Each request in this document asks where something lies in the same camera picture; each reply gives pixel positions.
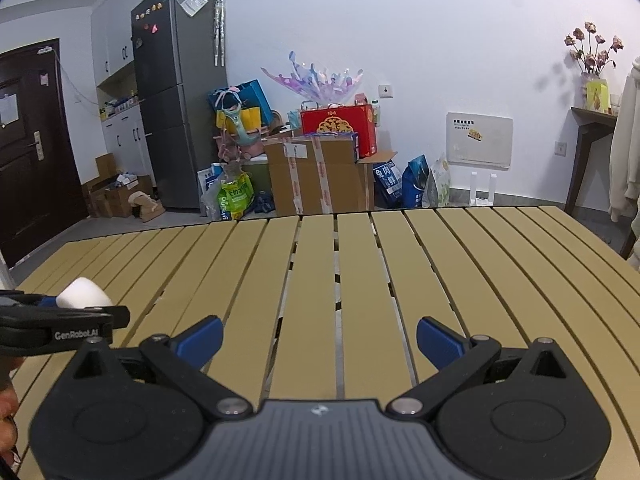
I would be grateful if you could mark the dark wooden side table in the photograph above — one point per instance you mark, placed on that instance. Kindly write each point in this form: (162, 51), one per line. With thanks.
(590, 120)

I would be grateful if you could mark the vase of dried flowers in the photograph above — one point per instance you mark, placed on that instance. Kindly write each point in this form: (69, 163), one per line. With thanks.
(597, 90)

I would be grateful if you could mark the white wall cabinet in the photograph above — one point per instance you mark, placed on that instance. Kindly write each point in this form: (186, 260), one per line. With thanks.
(115, 35)

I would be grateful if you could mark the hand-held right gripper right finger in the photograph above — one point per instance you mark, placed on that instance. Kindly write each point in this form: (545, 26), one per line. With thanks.
(440, 340)

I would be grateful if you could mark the green plastic bag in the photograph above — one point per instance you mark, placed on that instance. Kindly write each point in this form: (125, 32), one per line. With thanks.
(235, 197)

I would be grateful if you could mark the blue gift bag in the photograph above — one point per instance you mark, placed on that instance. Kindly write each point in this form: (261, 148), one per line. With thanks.
(255, 95)

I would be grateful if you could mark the blue and white bag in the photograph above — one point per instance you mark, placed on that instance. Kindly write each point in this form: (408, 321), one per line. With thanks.
(387, 185)

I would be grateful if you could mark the dark wooden door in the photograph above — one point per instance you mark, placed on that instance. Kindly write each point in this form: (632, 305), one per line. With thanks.
(35, 160)

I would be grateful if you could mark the white and green bag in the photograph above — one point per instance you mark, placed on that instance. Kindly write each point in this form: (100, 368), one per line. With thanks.
(439, 180)

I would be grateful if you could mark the grey refrigerator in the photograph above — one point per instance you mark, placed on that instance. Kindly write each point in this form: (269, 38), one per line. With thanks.
(175, 110)

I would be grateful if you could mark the yellow gift bag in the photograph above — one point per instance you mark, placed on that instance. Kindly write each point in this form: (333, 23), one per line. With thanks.
(250, 119)

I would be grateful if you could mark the white base cabinet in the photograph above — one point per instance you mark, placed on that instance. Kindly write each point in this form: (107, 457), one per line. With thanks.
(125, 145)

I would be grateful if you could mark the cream hoodie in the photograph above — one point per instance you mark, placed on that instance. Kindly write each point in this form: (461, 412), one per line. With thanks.
(627, 160)

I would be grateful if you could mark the white foam ball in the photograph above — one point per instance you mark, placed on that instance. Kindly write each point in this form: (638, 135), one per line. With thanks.
(82, 292)

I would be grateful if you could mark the white panel heater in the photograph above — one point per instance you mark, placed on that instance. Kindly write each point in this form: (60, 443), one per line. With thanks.
(480, 140)

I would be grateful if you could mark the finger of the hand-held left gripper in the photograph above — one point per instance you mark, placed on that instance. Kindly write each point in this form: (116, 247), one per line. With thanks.
(30, 300)
(75, 317)

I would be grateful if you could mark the taped cardboard box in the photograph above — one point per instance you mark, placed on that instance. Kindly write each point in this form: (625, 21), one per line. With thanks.
(310, 180)

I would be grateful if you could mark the dark blue bag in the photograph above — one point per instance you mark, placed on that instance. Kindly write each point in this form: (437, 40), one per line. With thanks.
(416, 182)

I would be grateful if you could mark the open cardboard box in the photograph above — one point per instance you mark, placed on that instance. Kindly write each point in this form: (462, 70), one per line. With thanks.
(112, 195)

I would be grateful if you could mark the iridescent bouquet wrapping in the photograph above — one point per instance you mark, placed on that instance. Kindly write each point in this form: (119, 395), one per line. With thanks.
(315, 80)

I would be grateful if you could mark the white wall outlet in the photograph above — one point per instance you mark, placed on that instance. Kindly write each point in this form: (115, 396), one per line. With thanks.
(559, 148)

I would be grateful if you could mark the tan slatted folding table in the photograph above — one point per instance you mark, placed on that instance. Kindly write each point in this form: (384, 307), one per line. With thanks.
(350, 270)

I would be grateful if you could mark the person's left hand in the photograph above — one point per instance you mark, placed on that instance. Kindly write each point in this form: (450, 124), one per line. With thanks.
(7, 410)

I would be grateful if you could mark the red gift box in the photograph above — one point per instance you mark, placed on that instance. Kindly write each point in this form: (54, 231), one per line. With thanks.
(340, 125)

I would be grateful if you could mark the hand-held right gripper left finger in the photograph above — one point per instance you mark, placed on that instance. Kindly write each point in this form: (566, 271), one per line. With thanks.
(200, 340)

